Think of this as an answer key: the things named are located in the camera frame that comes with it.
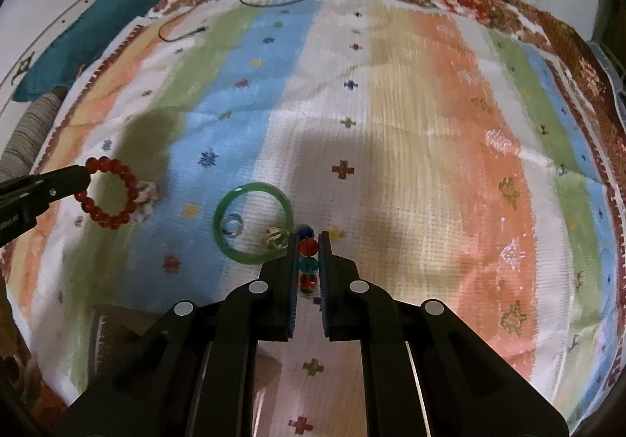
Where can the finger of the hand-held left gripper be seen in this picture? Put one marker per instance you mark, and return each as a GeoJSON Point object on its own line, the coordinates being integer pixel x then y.
{"type": "Point", "coordinates": [58, 185]}

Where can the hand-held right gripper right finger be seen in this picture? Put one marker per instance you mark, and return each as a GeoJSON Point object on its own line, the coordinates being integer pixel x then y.
{"type": "Point", "coordinates": [324, 290]}

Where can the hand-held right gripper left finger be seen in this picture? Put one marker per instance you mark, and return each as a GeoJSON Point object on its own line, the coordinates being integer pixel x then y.
{"type": "Point", "coordinates": [293, 280]}

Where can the green bangle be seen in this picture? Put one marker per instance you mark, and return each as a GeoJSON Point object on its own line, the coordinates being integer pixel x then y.
{"type": "Point", "coordinates": [239, 255]}

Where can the grey striped pillow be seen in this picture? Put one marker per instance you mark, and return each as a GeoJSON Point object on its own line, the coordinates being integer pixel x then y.
{"type": "Point", "coordinates": [29, 129]}

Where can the teal pillow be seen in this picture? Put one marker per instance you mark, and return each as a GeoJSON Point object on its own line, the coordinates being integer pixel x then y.
{"type": "Point", "coordinates": [98, 26]}

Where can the striped pastel mat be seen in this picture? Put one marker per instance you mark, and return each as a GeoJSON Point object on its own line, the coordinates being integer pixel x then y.
{"type": "Point", "coordinates": [391, 124]}

